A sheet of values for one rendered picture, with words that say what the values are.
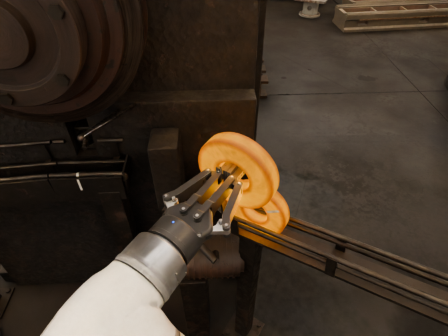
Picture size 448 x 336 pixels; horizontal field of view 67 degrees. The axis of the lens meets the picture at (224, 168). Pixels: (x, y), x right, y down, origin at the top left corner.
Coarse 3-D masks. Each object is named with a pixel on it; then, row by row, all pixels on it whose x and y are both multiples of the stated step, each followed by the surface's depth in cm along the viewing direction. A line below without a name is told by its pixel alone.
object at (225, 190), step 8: (232, 176) 57; (224, 184) 56; (216, 192) 55; (224, 192) 55; (208, 200) 53; (216, 200) 54; (224, 200) 56; (200, 208) 52; (208, 208) 52; (216, 208) 55; (200, 216) 51
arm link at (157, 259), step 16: (144, 240) 45; (160, 240) 45; (128, 256) 43; (144, 256) 43; (160, 256) 44; (176, 256) 45; (144, 272) 42; (160, 272) 43; (176, 272) 45; (160, 288) 43
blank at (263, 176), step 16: (208, 144) 59; (224, 144) 57; (240, 144) 56; (256, 144) 56; (208, 160) 62; (224, 160) 59; (240, 160) 57; (256, 160) 55; (272, 160) 57; (256, 176) 57; (272, 176) 57; (256, 192) 60; (272, 192) 58; (256, 208) 63
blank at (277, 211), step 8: (272, 200) 75; (280, 200) 76; (240, 208) 83; (264, 208) 78; (272, 208) 77; (280, 208) 76; (288, 208) 78; (240, 216) 85; (248, 216) 84; (256, 216) 84; (264, 216) 84; (272, 216) 78; (280, 216) 77; (288, 216) 78; (264, 224) 82; (272, 224) 80; (280, 224) 78; (280, 232) 80
